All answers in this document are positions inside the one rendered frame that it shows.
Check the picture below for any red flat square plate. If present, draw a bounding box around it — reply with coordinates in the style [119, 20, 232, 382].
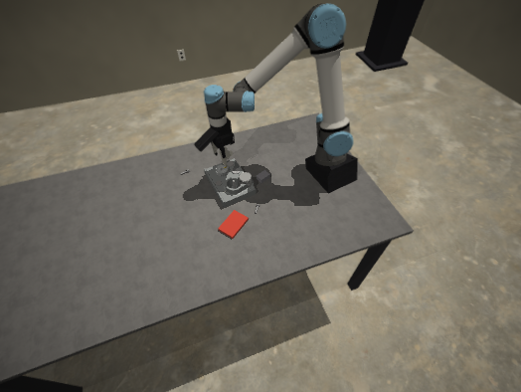
[218, 210, 249, 239]

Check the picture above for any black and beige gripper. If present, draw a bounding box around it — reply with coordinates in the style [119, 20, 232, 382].
[210, 118, 235, 167]

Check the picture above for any grey toothed gear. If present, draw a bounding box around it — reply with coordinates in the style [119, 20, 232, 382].
[216, 164, 229, 177]

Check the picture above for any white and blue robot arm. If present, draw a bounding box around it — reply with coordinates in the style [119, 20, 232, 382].
[204, 3, 353, 166]

